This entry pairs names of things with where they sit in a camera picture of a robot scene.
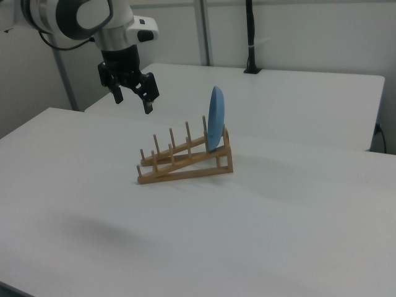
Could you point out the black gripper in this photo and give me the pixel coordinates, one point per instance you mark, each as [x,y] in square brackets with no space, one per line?
[122,62]

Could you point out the wooden plate rack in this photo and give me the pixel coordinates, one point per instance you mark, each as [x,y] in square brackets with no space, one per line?
[185,168]

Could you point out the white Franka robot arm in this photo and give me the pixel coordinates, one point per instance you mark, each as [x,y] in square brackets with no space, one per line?
[92,15]

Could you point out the black pole with base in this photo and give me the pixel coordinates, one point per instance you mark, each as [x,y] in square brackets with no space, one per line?
[251,31]

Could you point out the white tie on pole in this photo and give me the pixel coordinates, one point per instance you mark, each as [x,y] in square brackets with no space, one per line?
[258,43]

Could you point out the grey aluminium frame post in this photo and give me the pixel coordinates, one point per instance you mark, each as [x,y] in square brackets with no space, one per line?
[66,83]
[204,37]

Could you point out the blue plastic plate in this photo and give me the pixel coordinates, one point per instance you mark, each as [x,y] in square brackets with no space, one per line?
[216,120]

